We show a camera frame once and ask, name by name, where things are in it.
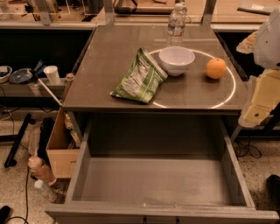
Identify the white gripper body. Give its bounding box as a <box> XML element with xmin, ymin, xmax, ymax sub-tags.
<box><xmin>254</xmin><ymin>7</ymin><xmax>280</xmax><ymax>70</ymax></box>

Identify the brown sauce bottle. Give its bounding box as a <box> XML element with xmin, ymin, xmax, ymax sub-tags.
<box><xmin>28</xmin><ymin>157</ymin><xmax>57</xmax><ymax>186</ymax></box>

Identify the black shoe on floor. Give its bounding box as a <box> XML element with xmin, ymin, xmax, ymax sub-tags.
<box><xmin>266</xmin><ymin>174</ymin><xmax>280</xmax><ymax>210</ymax></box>

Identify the black pole on floor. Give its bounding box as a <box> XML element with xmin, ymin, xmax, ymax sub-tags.
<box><xmin>4</xmin><ymin>114</ymin><xmax>32</xmax><ymax>168</ymax></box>

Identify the small white bowl left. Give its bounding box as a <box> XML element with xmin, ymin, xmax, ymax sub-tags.
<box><xmin>0</xmin><ymin>66</ymin><xmax>12</xmax><ymax>83</ymax></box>

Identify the grey cabinet table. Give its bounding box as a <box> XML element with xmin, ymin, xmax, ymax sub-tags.
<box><xmin>63</xmin><ymin>25</ymin><xmax>249</xmax><ymax>137</ymax></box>

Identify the brown cardboard box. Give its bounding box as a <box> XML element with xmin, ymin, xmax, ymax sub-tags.
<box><xmin>46</xmin><ymin>109</ymin><xmax>80</xmax><ymax>179</ymax></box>

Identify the clear plastic water bottle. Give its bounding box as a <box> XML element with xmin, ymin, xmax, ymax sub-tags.
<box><xmin>167</xmin><ymin>3</ymin><xmax>186</xmax><ymax>46</ymax></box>

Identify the green jalapeno chip bag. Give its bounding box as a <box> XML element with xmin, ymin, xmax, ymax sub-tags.
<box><xmin>110</xmin><ymin>47</ymin><xmax>168</xmax><ymax>104</ymax></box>

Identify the orange fruit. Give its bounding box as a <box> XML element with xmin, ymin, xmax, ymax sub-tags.
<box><xmin>206</xmin><ymin>58</ymin><xmax>227</xmax><ymax>80</ymax></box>

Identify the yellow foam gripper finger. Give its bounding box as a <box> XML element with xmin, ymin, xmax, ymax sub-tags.
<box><xmin>238</xmin><ymin>69</ymin><xmax>280</xmax><ymax>128</ymax></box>

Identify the white paper cup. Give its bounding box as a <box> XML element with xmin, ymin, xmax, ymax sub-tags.
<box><xmin>43</xmin><ymin>66</ymin><xmax>60</xmax><ymax>85</ymax></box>

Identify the white ceramic bowl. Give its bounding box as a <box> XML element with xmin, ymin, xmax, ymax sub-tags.
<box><xmin>158</xmin><ymin>46</ymin><xmax>195</xmax><ymax>76</ymax></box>

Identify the dark round plate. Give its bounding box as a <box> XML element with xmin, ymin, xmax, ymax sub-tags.
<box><xmin>9</xmin><ymin>68</ymin><xmax>33</xmax><ymax>84</ymax></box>

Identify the grey open top drawer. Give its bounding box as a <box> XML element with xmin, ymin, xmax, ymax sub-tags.
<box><xmin>45</xmin><ymin>114</ymin><xmax>279</xmax><ymax>224</ymax></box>

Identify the white stick tool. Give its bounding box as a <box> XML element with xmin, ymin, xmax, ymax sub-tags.
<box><xmin>37</xmin><ymin>77</ymin><xmax>62</xmax><ymax>107</ymax></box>

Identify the black cable bundle right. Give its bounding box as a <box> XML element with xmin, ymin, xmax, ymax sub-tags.
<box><xmin>232</xmin><ymin>137</ymin><xmax>263</xmax><ymax>159</ymax></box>

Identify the white plastic bottle floor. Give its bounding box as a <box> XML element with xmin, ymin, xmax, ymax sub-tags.
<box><xmin>33</xmin><ymin>178</ymin><xmax>59</xmax><ymax>204</ymax></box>

